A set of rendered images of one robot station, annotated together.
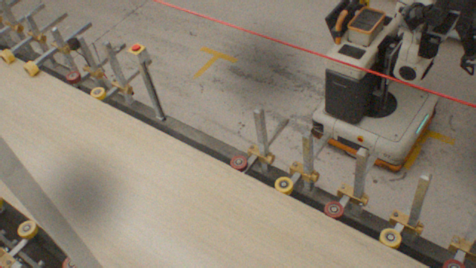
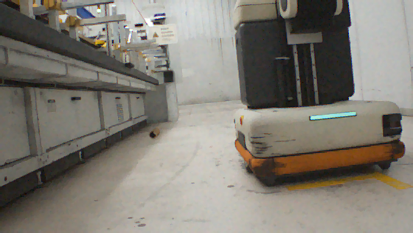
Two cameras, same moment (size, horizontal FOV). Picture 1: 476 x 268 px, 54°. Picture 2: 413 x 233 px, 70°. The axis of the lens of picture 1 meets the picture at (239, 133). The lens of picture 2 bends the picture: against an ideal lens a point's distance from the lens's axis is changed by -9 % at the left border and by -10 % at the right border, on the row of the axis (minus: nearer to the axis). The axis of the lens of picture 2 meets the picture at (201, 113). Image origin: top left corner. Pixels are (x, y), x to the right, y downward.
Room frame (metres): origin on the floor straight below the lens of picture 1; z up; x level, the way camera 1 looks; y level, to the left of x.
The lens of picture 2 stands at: (0.75, -1.66, 0.36)
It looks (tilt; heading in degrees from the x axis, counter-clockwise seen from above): 3 degrees down; 45
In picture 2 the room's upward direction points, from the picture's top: 6 degrees counter-clockwise
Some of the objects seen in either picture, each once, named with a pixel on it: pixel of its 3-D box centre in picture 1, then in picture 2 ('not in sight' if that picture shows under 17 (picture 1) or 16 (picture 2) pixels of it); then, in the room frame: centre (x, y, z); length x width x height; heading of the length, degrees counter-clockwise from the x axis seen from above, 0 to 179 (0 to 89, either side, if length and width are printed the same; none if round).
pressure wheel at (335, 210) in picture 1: (333, 215); not in sight; (1.03, -0.33, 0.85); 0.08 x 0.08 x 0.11
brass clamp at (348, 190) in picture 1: (352, 195); not in sight; (1.13, -0.45, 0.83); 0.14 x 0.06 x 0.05; 46
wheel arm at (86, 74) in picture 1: (100, 63); (132, 49); (2.41, 0.77, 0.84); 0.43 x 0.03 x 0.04; 136
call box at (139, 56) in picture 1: (138, 54); not in sight; (1.97, 0.43, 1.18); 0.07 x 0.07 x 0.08; 46
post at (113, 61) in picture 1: (119, 74); (116, 34); (2.16, 0.61, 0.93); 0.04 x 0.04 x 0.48; 46
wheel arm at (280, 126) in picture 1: (263, 147); (84, 23); (1.52, -0.11, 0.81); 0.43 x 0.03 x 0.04; 136
